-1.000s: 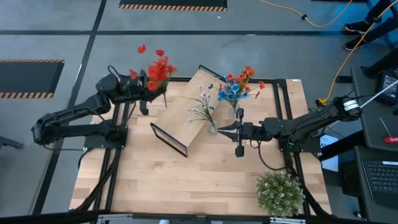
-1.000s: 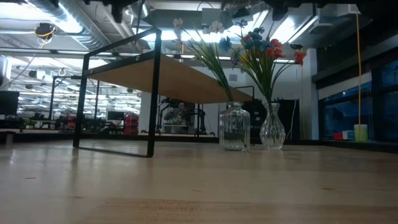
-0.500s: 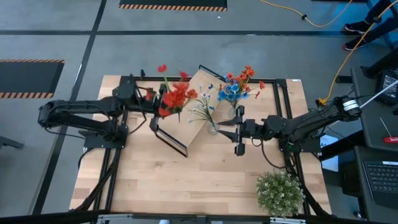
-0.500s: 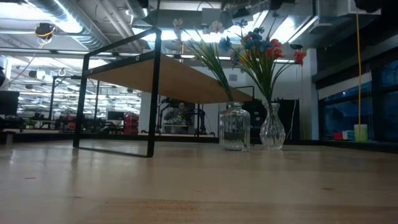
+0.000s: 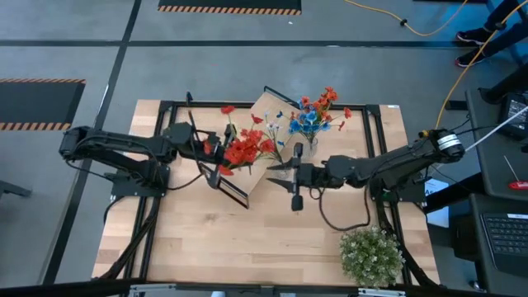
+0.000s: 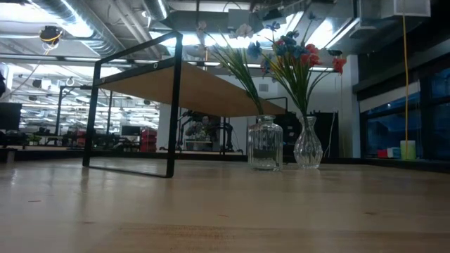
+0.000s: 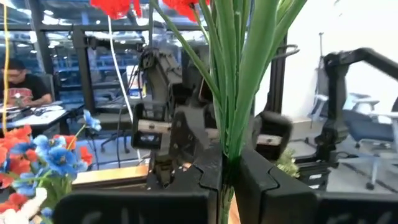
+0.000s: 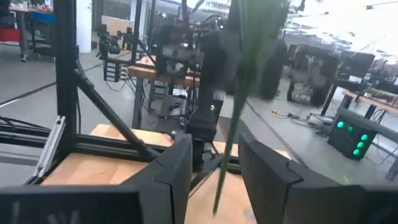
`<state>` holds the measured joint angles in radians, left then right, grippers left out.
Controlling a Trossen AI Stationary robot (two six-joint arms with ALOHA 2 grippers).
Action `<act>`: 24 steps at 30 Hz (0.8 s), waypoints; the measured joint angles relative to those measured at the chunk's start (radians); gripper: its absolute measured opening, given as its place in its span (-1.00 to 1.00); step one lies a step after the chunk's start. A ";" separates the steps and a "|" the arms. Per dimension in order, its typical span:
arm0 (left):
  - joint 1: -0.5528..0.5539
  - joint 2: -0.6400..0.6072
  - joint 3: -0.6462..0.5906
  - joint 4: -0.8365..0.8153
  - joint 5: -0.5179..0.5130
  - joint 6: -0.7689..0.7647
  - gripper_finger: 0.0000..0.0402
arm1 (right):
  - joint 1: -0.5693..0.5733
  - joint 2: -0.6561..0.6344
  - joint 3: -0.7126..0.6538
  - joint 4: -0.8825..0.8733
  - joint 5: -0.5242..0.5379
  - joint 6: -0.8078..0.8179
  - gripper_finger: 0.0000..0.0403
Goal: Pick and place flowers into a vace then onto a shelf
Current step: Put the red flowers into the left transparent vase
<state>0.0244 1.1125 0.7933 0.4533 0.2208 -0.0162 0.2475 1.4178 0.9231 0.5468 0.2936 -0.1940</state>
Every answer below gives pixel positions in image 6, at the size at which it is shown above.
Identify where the orange artificial flower bunch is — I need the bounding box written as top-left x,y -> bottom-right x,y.
272,39 -> 348,117

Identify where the wide ribbed glass jar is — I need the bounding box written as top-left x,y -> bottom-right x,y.
247,114 -> 284,172

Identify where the dark computer monitor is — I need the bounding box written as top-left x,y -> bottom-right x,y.
0,102 -> 23,131

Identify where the white artificial flower bunch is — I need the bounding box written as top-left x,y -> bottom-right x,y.
195,20 -> 265,117

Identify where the long ceiling tube light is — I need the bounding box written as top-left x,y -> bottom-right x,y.
181,60 -> 341,74

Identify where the pale green cup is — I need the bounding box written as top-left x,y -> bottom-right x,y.
399,140 -> 417,161

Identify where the black ceiling cord reel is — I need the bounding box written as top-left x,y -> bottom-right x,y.
38,25 -> 64,47

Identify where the wooden shelf black metal frame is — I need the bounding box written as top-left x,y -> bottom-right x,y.
82,30 -> 288,179

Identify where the blue artificial flower bunch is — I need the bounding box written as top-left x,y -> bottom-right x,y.
245,10 -> 319,117

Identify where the red tool cabinet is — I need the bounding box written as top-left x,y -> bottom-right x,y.
139,128 -> 158,153

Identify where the person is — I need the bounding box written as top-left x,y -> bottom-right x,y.
185,115 -> 219,152

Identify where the narrow fluted glass vase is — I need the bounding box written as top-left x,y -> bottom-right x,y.
293,115 -> 323,170

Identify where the round silver ventilation duct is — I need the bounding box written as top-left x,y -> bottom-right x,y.
142,0 -> 169,21

